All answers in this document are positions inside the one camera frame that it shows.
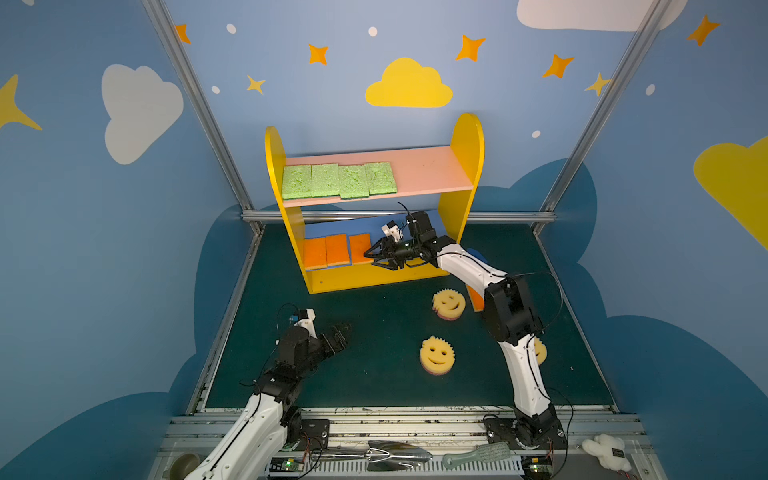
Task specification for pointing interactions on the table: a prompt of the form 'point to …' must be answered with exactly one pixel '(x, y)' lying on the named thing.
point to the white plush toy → (610, 450)
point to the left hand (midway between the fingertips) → (341, 329)
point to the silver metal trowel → (383, 456)
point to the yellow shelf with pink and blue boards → (337, 205)
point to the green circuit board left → (286, 464)
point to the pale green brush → (482, 452)
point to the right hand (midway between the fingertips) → (370, 255)
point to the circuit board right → (537, 467)
